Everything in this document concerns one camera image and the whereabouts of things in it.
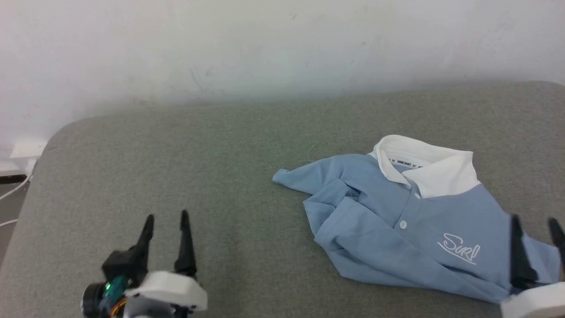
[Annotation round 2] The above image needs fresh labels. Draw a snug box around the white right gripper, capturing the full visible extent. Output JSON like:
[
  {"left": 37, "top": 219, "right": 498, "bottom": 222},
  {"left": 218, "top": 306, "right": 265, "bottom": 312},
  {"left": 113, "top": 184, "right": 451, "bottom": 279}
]
[{"left": 500, "top": 215, "right": 565, "bottom": 318}]

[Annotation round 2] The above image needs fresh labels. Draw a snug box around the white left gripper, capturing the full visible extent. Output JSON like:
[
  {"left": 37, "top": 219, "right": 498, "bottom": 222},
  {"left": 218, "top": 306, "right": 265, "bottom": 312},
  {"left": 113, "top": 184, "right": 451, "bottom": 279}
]
[{"left": 123, "top": 210, "right": 208, "bottom": 318}]

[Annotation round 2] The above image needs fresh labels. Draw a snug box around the light blue polo shirt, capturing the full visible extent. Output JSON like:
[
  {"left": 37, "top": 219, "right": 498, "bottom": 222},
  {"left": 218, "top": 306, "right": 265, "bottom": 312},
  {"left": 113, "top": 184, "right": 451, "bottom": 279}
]
[{"left": 272, "top": 134, "right": 564, "bottom": 305}]

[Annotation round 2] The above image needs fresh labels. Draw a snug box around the grey fabric sofa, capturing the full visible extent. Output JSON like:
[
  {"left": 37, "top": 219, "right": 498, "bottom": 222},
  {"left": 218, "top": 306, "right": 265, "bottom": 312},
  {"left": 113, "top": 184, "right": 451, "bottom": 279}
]
[{"left": 0, "top": 81, "right": 565, "bottom": 318}]

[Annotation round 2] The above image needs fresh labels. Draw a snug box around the white power cable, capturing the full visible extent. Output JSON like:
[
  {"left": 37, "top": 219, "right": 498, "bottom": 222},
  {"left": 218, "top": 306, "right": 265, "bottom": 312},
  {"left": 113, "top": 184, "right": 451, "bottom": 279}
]
[{"left": 0, "top": 170, "right": 35, "bottom": 227}]

